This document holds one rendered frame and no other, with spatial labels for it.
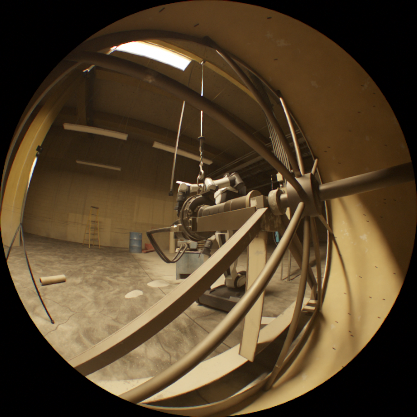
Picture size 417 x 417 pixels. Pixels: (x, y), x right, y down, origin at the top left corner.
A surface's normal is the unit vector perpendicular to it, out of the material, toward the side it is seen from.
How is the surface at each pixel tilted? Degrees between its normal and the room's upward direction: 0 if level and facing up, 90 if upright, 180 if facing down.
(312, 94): 159
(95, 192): 90
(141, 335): 90
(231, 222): 90
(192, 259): 90
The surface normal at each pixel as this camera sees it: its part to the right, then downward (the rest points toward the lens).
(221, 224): -0.81, -0.13
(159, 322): 0.58, -0.15
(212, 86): -0.02, 0.98
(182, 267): 0.18, -0.19
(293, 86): -0.19, 0.93
